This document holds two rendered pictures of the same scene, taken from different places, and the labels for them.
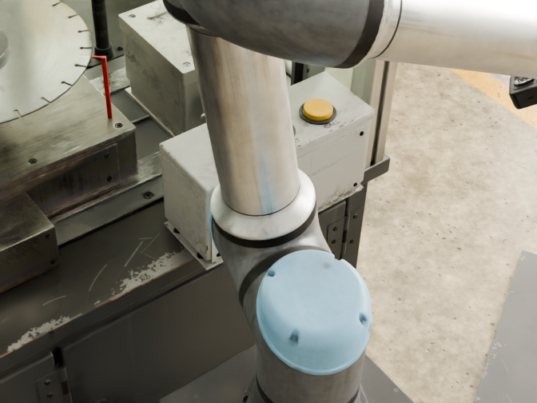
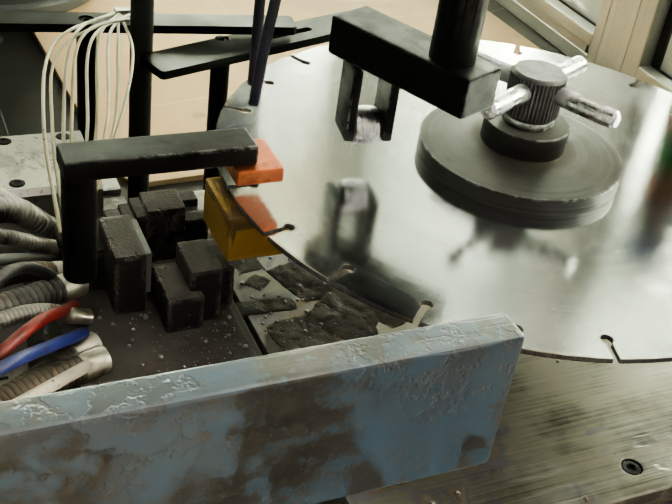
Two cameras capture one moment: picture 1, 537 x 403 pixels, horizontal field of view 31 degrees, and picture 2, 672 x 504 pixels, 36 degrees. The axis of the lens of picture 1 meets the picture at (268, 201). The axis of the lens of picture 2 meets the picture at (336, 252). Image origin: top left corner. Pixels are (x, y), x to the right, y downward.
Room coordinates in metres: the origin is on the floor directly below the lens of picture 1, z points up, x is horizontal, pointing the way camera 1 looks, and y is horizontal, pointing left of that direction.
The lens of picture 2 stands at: (0.56, 0.41, 1.22)
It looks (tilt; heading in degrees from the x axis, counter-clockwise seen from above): 34 degrees down; 10
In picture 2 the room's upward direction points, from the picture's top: 9 degrees clockwise
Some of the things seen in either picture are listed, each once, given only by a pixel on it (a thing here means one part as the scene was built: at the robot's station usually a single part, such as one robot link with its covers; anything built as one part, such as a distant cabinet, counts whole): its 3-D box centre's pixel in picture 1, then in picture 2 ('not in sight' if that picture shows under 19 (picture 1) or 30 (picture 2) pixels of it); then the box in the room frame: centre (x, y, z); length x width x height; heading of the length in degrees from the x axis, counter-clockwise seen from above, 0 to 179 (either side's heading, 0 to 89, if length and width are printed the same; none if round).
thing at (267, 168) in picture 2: not in sight; (170, 205); (0.95, 0.56, 0.95); 0.10 x 0.03 x 0.07; 128
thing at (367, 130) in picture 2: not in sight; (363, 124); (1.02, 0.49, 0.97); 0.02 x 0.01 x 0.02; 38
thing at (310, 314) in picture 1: (310, 326); not in sight; (0.65, -0.05, 0.91); 0.13 x 0.12 x 0.14; 20
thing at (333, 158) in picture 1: (268, 167); not in sight; (1.00, 0.00, 0.82); 0.28 x 0.11 x 0.15; 128
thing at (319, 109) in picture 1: (317, 113); not in sight; (1.03, -0.06, 0.90); 0.04 x 0.04 x 0.02
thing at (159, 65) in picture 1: (201, 65); not in sight; (1.23, 0.11, 0.82); 0.18 x 0.18 x 0.15; 38
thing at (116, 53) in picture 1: (103, 51); not in sight; (1.34, 0.29, 0.76); 0.09 x 0.03 x 0.03; 128
